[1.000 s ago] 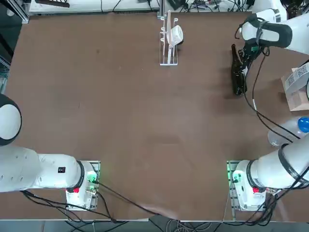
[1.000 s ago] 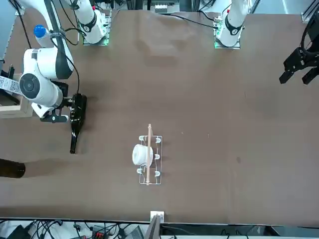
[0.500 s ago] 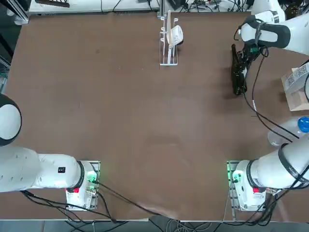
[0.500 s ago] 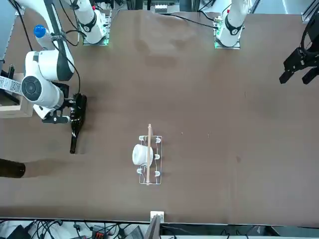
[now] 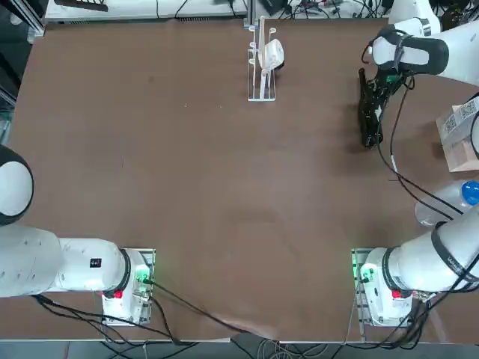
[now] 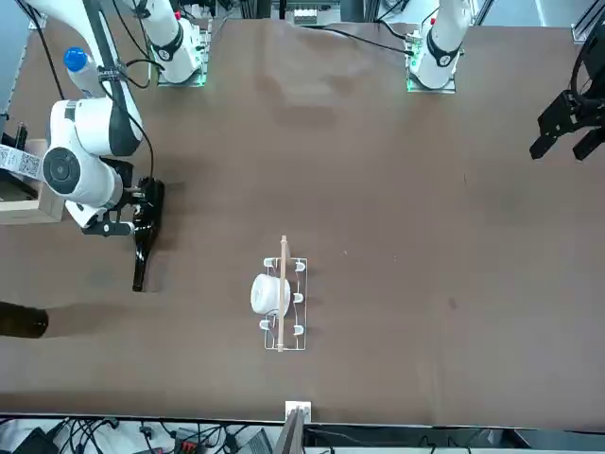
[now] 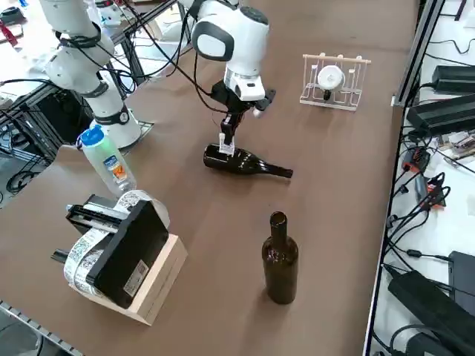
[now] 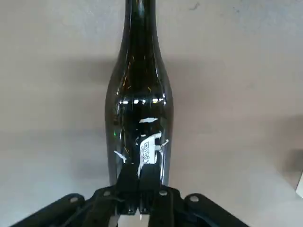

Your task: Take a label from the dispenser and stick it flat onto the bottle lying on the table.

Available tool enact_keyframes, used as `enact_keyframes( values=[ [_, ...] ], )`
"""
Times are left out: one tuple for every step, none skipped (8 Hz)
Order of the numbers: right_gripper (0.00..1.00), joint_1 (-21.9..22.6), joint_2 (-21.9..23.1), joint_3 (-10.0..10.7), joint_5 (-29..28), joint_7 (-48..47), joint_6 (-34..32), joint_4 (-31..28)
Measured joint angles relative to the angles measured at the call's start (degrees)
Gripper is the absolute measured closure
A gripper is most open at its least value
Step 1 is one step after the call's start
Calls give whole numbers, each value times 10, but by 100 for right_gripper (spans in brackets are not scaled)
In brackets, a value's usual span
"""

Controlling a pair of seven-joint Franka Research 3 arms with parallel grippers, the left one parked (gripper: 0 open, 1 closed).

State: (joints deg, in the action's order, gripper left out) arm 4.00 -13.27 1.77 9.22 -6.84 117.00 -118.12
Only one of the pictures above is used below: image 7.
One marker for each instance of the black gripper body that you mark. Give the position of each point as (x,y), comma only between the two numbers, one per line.
(232,102)

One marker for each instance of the white printed label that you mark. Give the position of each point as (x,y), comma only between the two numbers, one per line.
(225,149)

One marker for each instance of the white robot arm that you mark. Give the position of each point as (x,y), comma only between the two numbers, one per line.
(237,33)

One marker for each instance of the black glass wine bottle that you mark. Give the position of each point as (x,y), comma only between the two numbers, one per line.
(245,163)

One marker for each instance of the clear plastic bottle blue cap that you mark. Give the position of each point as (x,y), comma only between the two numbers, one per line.
(111,163)

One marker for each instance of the black label dispenser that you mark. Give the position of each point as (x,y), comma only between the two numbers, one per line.
(137,244)

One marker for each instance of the brown glass wine bottle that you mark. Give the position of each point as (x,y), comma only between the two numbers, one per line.
(280,270)

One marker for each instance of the white label roll strip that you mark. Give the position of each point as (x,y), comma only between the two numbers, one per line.
(85,252)

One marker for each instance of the black flat box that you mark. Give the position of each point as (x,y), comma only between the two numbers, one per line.
(464,274)

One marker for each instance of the white cup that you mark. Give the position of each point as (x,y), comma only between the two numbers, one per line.
(329,78)

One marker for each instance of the light wooden box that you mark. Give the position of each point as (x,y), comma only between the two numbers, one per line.
(167,282)

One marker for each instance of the red black device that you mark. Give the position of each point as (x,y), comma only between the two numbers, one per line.
(415,159)

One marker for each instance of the black ribbed power adapter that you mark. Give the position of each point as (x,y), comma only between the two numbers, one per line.
(441,115)

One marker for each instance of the orange black tool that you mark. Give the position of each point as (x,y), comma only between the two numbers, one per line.
(436,193)

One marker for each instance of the large black power adapter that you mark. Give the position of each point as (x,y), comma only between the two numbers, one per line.
(426,304)

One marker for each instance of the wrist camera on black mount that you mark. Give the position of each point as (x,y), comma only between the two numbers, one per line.
(267,100)

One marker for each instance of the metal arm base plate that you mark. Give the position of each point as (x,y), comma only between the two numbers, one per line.
(148,128)

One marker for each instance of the black frame cart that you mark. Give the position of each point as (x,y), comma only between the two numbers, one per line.
(48,111)

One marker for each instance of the aluminium camera post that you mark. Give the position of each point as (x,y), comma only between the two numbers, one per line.
(415,52)

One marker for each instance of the aluminium table edge rail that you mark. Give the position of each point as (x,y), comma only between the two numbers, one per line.
(22,315)

